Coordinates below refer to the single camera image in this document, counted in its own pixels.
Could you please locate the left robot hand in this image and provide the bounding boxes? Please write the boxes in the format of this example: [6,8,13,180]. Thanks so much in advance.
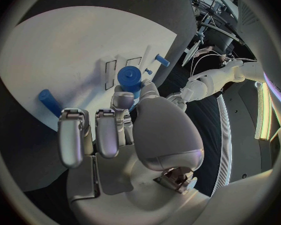
[165,91,189,114]

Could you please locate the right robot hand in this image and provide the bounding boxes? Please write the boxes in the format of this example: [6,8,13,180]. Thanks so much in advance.
[57,78,212,225]

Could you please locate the blue short cylinder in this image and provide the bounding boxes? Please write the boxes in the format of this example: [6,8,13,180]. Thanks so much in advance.
[116,65,143,100]

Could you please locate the white task board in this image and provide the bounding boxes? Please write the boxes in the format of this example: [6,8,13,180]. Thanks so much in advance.
[0,5,179,142]

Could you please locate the monitor screen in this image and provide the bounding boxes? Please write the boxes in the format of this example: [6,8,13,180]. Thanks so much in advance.
[180,39,203,68]

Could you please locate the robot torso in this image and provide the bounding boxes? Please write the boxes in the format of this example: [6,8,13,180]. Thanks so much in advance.
[209,60,281,198]

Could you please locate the glowing light bar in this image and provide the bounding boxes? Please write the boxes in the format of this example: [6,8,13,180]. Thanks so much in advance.
[253,81,273,141]

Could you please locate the workshop equipment rack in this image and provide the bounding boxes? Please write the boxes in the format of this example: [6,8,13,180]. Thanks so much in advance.
[184,0,246,56]

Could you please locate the blue long cylinder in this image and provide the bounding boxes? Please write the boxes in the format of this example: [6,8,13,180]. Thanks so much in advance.
[38,88,63,119]

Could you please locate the white cable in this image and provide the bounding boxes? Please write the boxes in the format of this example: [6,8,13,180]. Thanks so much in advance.
[221,54,258,63]
[189,48,226,78]

